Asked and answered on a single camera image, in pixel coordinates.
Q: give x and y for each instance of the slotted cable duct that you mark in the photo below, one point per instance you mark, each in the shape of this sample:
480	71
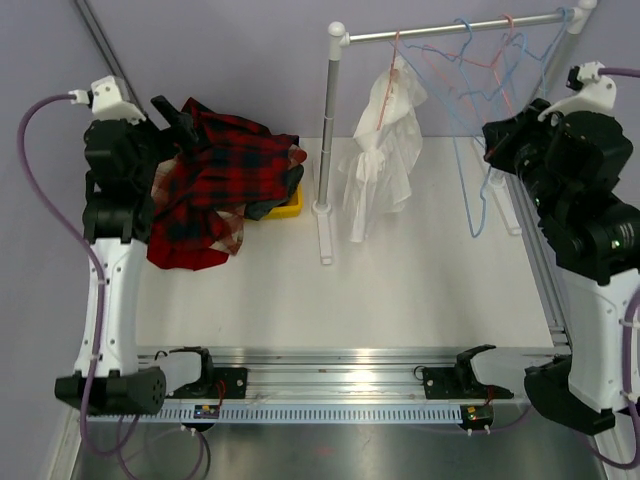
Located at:
316	414

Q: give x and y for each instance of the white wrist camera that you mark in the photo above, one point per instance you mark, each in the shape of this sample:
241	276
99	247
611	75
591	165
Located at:
593	92
109	100

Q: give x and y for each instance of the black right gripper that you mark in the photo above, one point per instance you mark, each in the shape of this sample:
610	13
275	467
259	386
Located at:
503	136

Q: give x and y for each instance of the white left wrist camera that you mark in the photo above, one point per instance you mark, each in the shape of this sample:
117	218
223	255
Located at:
109	100

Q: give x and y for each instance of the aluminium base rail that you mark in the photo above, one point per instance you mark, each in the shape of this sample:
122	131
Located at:
358	375

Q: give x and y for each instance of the white pleated skirt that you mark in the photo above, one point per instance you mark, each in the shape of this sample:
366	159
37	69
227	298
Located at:
377	177

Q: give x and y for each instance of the red beige checked skirt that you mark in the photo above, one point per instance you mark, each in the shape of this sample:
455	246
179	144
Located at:
255	178

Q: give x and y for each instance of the solid red skirt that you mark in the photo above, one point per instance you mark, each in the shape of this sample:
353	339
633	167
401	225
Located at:
189	191

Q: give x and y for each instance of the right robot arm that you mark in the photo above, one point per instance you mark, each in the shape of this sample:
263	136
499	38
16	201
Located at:
569	165

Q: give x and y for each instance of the pink hanger with white skirt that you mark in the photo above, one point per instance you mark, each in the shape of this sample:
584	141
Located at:
390	81

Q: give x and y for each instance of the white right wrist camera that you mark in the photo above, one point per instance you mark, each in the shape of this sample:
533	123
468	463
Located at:
593	92

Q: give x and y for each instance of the dark red plaid skirt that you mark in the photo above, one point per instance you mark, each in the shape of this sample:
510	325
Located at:
234	136

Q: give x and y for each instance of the yellow plastic bin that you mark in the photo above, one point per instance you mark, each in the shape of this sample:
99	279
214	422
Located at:
291	209

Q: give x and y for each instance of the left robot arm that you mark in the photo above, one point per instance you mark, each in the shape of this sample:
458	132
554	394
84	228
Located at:
115	250

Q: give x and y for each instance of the dark grey dotted skirt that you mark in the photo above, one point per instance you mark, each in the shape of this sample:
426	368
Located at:
255	211

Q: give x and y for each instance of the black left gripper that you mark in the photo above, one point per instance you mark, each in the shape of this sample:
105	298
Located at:
180	136

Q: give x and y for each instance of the metal clothes rack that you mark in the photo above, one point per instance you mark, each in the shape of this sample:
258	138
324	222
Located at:
477	71

